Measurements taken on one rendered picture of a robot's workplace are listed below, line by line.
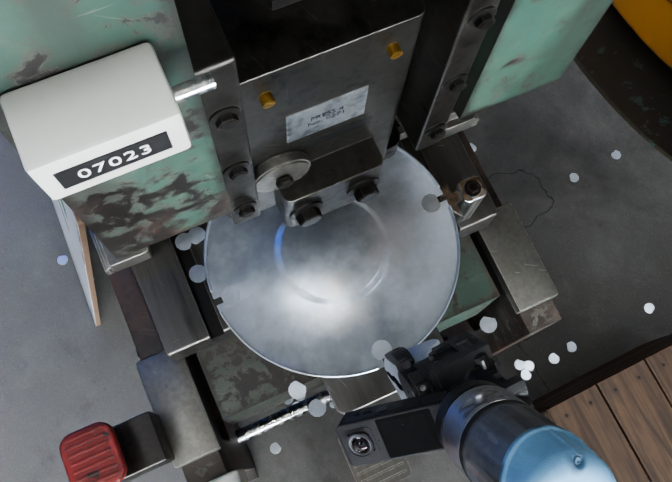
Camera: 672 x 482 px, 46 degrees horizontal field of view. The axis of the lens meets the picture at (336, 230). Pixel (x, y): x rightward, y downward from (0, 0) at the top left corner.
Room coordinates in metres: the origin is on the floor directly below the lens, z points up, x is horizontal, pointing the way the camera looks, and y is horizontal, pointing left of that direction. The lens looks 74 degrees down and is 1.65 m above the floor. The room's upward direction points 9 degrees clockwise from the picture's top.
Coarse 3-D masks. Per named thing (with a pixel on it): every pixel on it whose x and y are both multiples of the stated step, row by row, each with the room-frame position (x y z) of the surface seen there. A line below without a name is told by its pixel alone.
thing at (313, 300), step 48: (384, 192) 0.31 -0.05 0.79; (432, 192) 0.32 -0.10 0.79; (240, 240) 0.23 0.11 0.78; (288, 240) 0.23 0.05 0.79; (336, 240) 0.24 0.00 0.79; (384, 240) 0.25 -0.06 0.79; (432, 240) 0.26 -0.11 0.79; (240, 288) 0.17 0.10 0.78; (288, 288) 0.18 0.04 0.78; (336, 288) 0.19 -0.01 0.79; (384, 288) 0.20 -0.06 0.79; (432, 288) 0.20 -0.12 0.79; (240, 336) 0.12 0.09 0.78; (288, 336) 0.13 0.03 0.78; (336, 336) 0.13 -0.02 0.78; (384, 336) 0.14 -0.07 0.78
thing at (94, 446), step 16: (80, 432) -0.01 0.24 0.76; (96, 432) 0.00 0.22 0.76; (112, 432) 0.00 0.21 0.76; (64, 448) -0.03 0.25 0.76; (80, 448) -0.02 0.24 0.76; (96, 448) -0.02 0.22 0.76; (112, 448) -0.02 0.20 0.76; (64, 464) -0.04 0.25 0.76; (80, 464) -0.04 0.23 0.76; (96, 464) -0.04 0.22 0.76; (112, 464) -0.03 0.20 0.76; (80, 480) -0.06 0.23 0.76; (96, 480) -0.05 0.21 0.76; (112, 480) -0.05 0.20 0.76
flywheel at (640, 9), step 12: (624, 0) 0.47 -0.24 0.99; (636, 0) 0.46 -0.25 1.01; (648, 0) 0.45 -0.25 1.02; (660, 0) 0.44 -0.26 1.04; (624, 12) 0.46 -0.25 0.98; (636, 12) 0.45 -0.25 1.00; (648, 12) 0.44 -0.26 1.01; (660, 12) 0.43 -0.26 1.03; (636, 24) 0.44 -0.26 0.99; (648, 24) 0.44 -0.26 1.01; (660, 24) 0.43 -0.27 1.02; (648, 36) 0.43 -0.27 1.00; (660, 36) 0.42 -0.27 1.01; (660, 48) 0.41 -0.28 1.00
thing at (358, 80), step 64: (256, 0) 0.30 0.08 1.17; (320, 0) 0.30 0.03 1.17; (384, 0) 0.31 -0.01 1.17; (256, 64) 0.25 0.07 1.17; (320, 64) 0.26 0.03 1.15; (384, 64) 0.29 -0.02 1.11; (256, 128) 0.24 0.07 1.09; (320, 128) 0.26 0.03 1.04; (384, 128) 0.30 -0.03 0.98; (320, 192) 0.23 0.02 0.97
